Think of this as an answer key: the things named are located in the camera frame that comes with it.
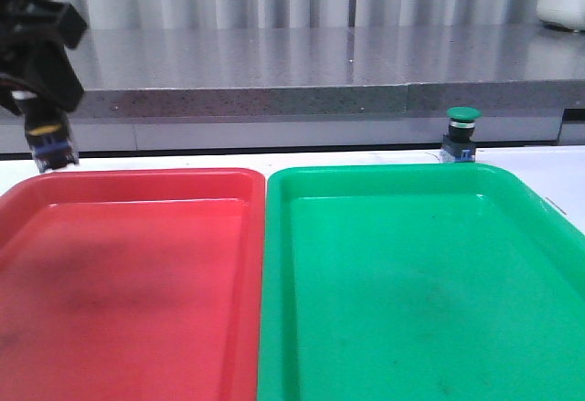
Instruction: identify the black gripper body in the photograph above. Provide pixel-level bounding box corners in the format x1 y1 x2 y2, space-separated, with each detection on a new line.
1 0 88 49

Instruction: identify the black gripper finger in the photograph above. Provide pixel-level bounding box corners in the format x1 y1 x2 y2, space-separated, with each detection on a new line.
0 72 23 116
17 40 84 112

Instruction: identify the red mushroom push button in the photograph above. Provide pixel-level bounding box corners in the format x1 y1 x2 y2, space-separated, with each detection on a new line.
11 90 80 174

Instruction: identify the green mushroom push button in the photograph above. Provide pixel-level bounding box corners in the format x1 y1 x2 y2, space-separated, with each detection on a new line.
440 106 482 163

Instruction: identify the red plastic tray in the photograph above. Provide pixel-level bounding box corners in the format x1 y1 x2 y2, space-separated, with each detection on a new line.
1 168 265 400

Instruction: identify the grey stone counter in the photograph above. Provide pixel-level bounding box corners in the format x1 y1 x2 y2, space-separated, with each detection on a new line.
69 24 584 119

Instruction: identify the green plastic tray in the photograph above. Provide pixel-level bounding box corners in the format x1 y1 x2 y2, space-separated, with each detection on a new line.
258 164 584 400

